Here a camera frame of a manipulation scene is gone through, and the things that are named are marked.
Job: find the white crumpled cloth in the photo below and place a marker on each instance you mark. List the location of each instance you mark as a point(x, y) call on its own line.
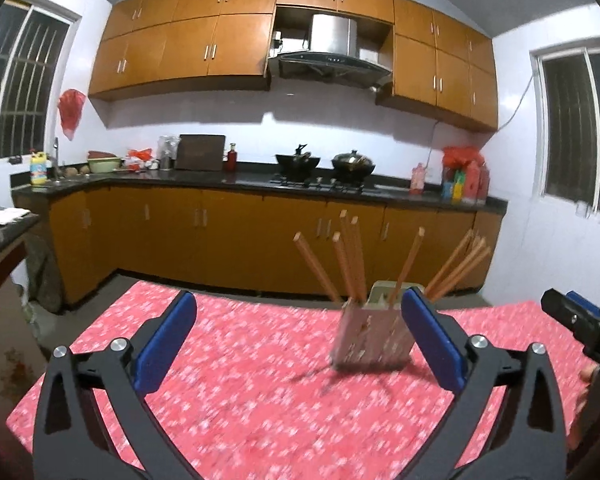
point(0, 217)

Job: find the green yellow bottle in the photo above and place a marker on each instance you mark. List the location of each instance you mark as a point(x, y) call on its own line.
point(455, 185)

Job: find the red sauce bottle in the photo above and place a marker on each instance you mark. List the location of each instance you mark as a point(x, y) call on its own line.
point(231, 159)

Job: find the pink bottle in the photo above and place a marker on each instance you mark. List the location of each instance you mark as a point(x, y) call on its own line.
point(418, 180)

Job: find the black kitchen countertop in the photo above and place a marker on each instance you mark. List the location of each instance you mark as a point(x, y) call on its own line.
point(250, 179)

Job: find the person's right hand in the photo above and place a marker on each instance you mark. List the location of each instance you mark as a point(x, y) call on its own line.
point(587, 374)

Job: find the grey slotted chopstick holder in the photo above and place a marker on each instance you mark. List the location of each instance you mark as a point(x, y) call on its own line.
point(365, 332)

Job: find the metal sink faucet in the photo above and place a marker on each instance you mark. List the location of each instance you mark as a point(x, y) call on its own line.
point(56, 157)

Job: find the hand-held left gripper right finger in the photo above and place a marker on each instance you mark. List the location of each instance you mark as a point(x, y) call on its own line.
point(432, 335)

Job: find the black open wok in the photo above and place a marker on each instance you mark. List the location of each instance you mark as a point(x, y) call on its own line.
point(297, 162)

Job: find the yellow detergent bottle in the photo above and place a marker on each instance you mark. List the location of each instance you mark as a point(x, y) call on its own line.
point(39, 170)

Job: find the black gas stove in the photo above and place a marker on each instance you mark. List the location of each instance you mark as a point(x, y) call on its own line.
point(325, 182)

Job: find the dark side counter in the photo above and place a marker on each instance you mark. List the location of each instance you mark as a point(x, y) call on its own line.
point(0, 240)

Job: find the green plastic basin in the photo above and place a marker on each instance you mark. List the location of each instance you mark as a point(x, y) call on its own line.
point(104, 165)

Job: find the wooden lower kitchen cabinets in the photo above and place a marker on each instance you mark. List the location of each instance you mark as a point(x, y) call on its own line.
point(230, 240)

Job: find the small red plastic bag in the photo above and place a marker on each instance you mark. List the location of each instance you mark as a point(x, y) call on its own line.
point(139, 156)

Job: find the large red plastic bags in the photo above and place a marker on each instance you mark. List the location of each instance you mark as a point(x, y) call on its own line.
point(472, 170)

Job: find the steel range hood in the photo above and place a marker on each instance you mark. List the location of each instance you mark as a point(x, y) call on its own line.
point(332, 40)

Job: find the dark wooden cutting board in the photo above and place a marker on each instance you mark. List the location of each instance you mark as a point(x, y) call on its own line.
point(200, 152)

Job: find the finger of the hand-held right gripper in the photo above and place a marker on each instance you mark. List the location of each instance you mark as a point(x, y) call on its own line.
point(585, 302)
point(560, 310)

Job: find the hanging red plastic bag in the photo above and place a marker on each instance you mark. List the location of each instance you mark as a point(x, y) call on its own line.
point(72, 112)

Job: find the wooden upper wall cabinets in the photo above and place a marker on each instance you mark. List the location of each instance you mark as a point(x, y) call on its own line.
point(220, 45)

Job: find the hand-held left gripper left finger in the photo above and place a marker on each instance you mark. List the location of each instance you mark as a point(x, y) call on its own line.
point(165, 340)

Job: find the barred window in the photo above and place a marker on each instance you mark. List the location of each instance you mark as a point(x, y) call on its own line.
point(580, 125)
point(25, 80)

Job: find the bundle of chopsticks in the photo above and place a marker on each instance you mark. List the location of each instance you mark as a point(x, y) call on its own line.
point(351, 260)

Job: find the grey green sack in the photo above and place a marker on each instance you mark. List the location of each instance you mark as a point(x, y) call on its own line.
point(42, 275)

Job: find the black lidded wok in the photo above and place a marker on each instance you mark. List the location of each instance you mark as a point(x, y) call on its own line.
point(353, 165)

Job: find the red plastic basin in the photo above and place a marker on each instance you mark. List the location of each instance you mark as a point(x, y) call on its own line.
point(100, 154)

